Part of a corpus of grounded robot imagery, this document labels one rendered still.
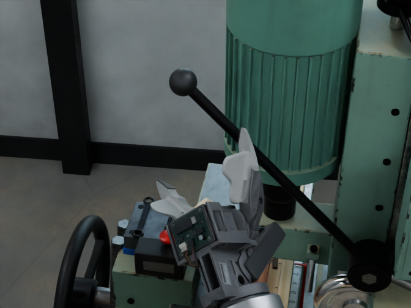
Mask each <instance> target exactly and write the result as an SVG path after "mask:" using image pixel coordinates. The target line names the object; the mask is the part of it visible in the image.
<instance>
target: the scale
mask: <svg viewBox="0 0 411 308"><path fill-rule="evenodd" d="M312 188H313V183H311V184H308V185H305V193H304V194H305V195H306V196H307V197H308V198H309V199H310V200H311V193H312ZM295 263H301V264H302V263H303V262H298V261H295ZM301 272H302V266H301V265H294V271H293V276H292V285H291V293H290V298H289V306H288V308H297V301H298V292H299V287H300V278H301Z"/></svg>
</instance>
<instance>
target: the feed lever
mask: <svg viewBox="0 0 411 308"><path fill-rule="evenodd" d="M169 86H170V89H171V90H172V91H173V92H174V93H175V94H176V95H178V96H181V97H184V96H188V95H189V96H190V97H191V98H192V99H193V100H194V101H195V102H196V103H197V104H198V105H199V106H200V107H201V108H202V109H203V110H204V111H205V112H206V113H207V114H208V115H209V116H210V117H211V118H212V119H213V120H214V121H215V122H216V123H217V124H219V126H220V127H222V129H224V130H225V132H227V134H228V135H230V137H231V138H233V140H235V141H236V143H238V141H239V133H240V130H239V129H238V128H237V127H236V126H235V125H234V124H233V123H232V122H231V121H230V120H229V119H228V118H227V117H226V116H225V115H224V114H223V113H222V112H221V111H220V110H219V109H218V108H217V107H216V106H215V105H214V104H213V103H212V102H211V101H210V100H209V99H208V98H207V97H206V96H205V95H204V94H203V93H202V92H201V91H200V90H199V89H198V88H197V87H196V86H197V78H196V75H195V74H194V73H193V72H192V71H191V70H189V69H187V68H178V69H177V70H175V71H174V72H172V74H171V76H170V78H169ZM253 147H254V150H255V153H256V157H257V162H258V164H259V165H260V166H261V167H262V168H263V169H264V170H265V171H266V172H267V173H268V174H269V175H270V176H271V177H272V178H274V179H275V180H276V181H277V182H278V183H279V184H280V185H281V186H282V187H283V188H284V189H285V190H286V191H287V192H288V193H289V194H290V195H291V196H292V197H293V198H294V199H295V200H296V201H297V202H298V203H299V204H300V205H301V206H302V207H303V208H304V209H305V210H306V211H307V212H308V213H309V214H310V215H311V216H312V217H313V218H314V219H315V220H316V221H317V222H318V223H319V224H320V225H321V226H322V227H323V228H324V229H325V230H326V231H327V232H328V233H330V234H331V235H332V236H333V237H334V238H335V239H336V240H337V241H338V242H339V243H340V244H341V245H342V246H343V247H344V248H345V249H346V250H347V251H348V252H349V261H348V269H347V279H348V281H349V283H350V284H351V285H352V286H353V287H354V288H356V289H358V290H360V291H363V292H369V293H372V292H379V291H381V290H384V289H386V288H387V287H388V286H389V285H390V283H391V282H392V283H394V284H396V285H398V286H400V287H402V288H404V289H406V290H408V291H411V281H406V280H396V279H395V277H394V271H393V270H392V251H391V249H390V248H389V247H388V246H387V245H386V244H385V243H383V242H381V241H379V240H372V239H366V240H360V241H357V242H356V243H354V242H353V241H352V240H351V239H350V238H349V237H348V236H347V235H346V234H345V233H344V232H342V231H341V230H340V229H339V228H338V227H337V226H336V225H335V224H334V223H333V222H332V221H331V220H330V219H329V218H328V217H327V216H326V215H325V214H324V213H323V212H322V211H321V210H320V209H319V208H318V207H317V206H316V205H315V204H314V203H313V202H312V201H311V200H310V199H309V198H308V197H307V196H306V195H305V194H304V193H303V192H302V191H301V190H300V189H299V188H298V187H297V186H296V185H295V184H294V183H293V182H292V181H291V180H290V179H288V178H287V177H286V176H285V175H284V174H283V173H282V172H281V171H280V170H279V169H278V168H277V167H276V166H275V165H274V164H273V163H272V162H271V161H270V160H269V159H268V158H267V157H266V156H265V155H264V154H263V153H262V152H261V151H260V150H259V149H258V148H257V147H256V146H255V145H254V144H253Z"/></svg>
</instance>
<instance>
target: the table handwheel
mask: <svg viewBox="0 0 411 308"><path fill-rule="evenodd" d="M91 232H93V234H94V238H95V244H94V248H93V251H92V255H91V259H90V261H89V264H88V266H87V270H86V273H85V275H84V277H75V276H76V271H77V268H78V264H79V261H80V257H81V254H82V251H83V249H84V246H85V244H86V241H87V239H88V238H89V235H90V234H91ZM110 268H111V248H110V240H109V233H108V229H107V226H106V224H105V222H104V220H103V219H102V218H101V217H99V216H97V215H94V214H92V215H88V216H86V217H85V218H83V219H82V220H81V221H80V222H79V223H78V225H77V226H76V227H75V229H74V231H73V233H72V235H71V237H70V239H69V241H68V245H67V247H66V250H65V253H64V256H63V259H62V263H61V268H60V271H59V276H58V279H57V286H56V292H55V297H54V306H53V308H109V307H110V288H109V278H110ZM95 270H96V271H95ZM94 275H95V279H94Z"/></svg>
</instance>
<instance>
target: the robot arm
mask: <svg viewBox="0 0 411 308"><path fill-rule="evenodd" d="M238 145H239V153H236V154H234V155H230V156H227V157H225V159H224V161H223V165H222V173H223V175H224V176H225V177H226V178H227V179H228V180H229V182H230V189H229V200H230V202H231V203H232V204H239V207H240V209H239V210H238V209H236V207H235V205H228V206H221V205H220V203H219V202H206V204H201V205H200V206H198V207H196V208H193V207H191V206H189V204H188V203H187V201H186V199H185V198H184V197H181V196H179V195H178V193H177V192H176V190H175V187H173V186H171V185H169V184H167V183H165V182H164V181H162V180H159V179H157V181H156V184H157V188H158V192H159V195H160V197H161V200H158V201H156V202H152V203H151V204H150V207H151V209H153V210H154V211H155V212H157V213H159V214H162V215H165V216H169V217H171V218H173V219H174V221H172V222H170V224H169V225H166V230H167V233H168V237H169V240H170V242H171V246H172V249H173V252H174V256H175V258H176V262H177V266H191V267H193V268H199V272H200V275H201V278H202V281H203V284H204V288H205V291H206V294H205V295H203V296H201V297H200V300H201V304H202V307H203V308H284V306H283V302H282V300H281V297H280V295H278V294H276V293H270V291H269V289H268V285H267V283H266V282H256V281H257V280H258V279H259V278H260V276H261V274H262V273H263V271H264V270H265V268H266V266H267V265H268V263H269V261H270V260H271V258H272V257H273V255H274V253H275V252H276V250H277V249H278V247H279V246H280V244H281V242H282V241H283V239H284V237H285V236H286V234H285V232H284V231H283V229H282V228H281V227H280V225H279V224H278V223H277V222H273V223H271V224H269V225H267V226H265V227H261V228H259V223H260V220H261V217H262V214H263V211H264V190H263V185H262V177H261V173H260V171H259V166H258V162H257V157H256V153H255V150H254V147H253V143H252V141H251V138H250V135H249V134H248V131H247V129H246V128H241V127H240V133H239V141H238ZM172 235H173V237H174V239H173V237H172ZM174 242H175V243H174ZM175 244H176V245H175ZM176 247H177V249H176ZM177 251H178V253H177ZM254 282H256V283H254Z"/></svg>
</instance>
